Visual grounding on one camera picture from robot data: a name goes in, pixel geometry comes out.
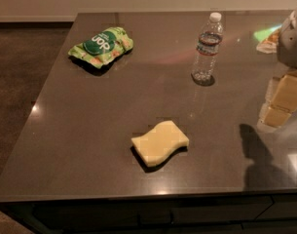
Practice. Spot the clear plastic water bottle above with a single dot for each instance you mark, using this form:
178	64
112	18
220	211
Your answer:
207	48

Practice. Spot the green snack bag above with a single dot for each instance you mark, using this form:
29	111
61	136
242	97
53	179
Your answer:
103	48

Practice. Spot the dark cabinet drawer fronts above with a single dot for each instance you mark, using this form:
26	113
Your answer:
259	214

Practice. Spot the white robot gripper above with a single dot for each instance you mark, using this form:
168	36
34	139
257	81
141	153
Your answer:
292	43

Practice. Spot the yellow wavy sponge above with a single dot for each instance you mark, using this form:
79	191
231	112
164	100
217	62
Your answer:
158	144

